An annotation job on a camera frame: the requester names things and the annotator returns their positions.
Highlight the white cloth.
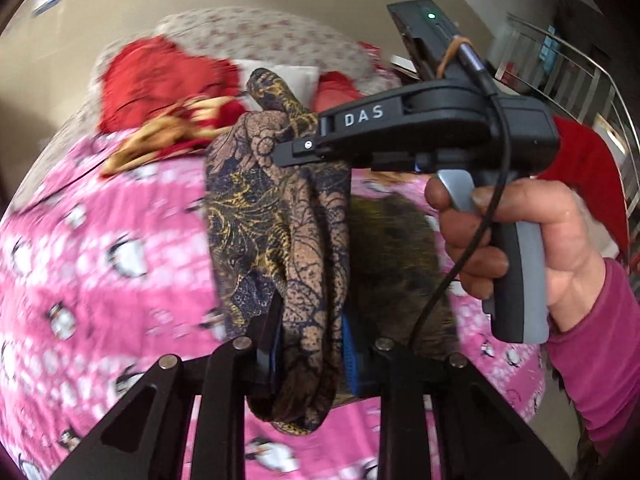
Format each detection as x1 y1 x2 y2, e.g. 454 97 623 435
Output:
232 59 321 111

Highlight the black cable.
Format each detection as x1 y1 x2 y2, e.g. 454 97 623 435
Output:
407 42 511 348

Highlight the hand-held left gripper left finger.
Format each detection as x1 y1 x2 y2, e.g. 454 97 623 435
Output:
50 287 286 480

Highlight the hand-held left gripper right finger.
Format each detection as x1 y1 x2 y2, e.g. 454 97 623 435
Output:
342 312 568 480

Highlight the small red ruffled pillow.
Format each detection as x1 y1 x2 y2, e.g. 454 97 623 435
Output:
315 71 381 113

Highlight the metal stair railing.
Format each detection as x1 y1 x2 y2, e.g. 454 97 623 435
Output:
487 10 640 241

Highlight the pink penguin print blanket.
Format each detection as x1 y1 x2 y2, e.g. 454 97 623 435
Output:
0 130 546 480

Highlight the tan rubber band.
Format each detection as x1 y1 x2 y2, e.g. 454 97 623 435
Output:
440 35 473 73

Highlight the large red ruffled pillow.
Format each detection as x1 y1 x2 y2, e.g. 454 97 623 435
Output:
97 35 246 133

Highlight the person's right forearm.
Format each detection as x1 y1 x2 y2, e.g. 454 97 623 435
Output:
542 257 640 461

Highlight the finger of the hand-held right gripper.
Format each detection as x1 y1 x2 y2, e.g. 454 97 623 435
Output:
272 135 351 168

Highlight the person's right hand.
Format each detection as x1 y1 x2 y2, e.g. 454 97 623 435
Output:
424 177 608 333

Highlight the red cloth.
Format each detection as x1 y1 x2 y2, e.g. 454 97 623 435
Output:
540 115 631 261

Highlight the dark floral patterned garment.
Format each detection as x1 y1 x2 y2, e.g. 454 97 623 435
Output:
205 67 461 436

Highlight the red and yellow floral blanket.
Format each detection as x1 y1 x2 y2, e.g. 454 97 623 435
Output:
102 95 251 178

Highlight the floral print pillow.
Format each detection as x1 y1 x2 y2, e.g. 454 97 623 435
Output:
90 7 396 126

